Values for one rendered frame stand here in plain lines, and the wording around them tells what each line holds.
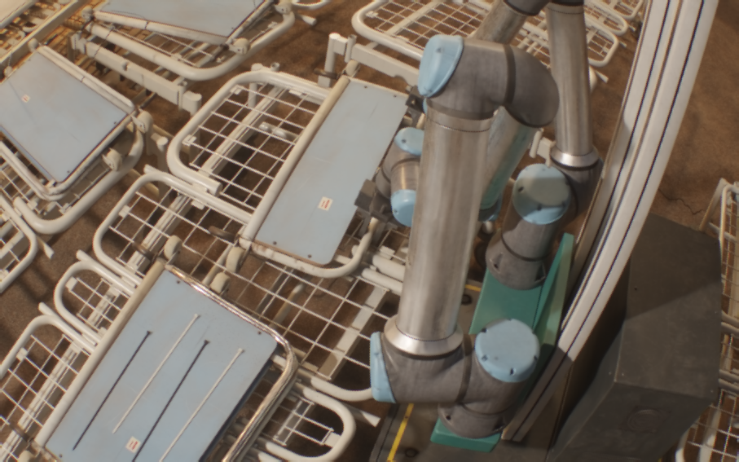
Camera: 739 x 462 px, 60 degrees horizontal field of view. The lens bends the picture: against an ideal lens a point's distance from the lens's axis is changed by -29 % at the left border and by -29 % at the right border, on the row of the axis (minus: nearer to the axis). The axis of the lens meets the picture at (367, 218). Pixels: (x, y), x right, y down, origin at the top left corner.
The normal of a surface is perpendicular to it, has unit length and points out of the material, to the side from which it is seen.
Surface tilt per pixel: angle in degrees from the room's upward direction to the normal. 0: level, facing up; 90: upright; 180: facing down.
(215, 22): 5
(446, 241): 71
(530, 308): 0
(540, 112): 100
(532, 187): 5
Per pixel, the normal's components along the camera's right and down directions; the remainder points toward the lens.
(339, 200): 0.14, -0.67
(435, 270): -0.21, 0.44
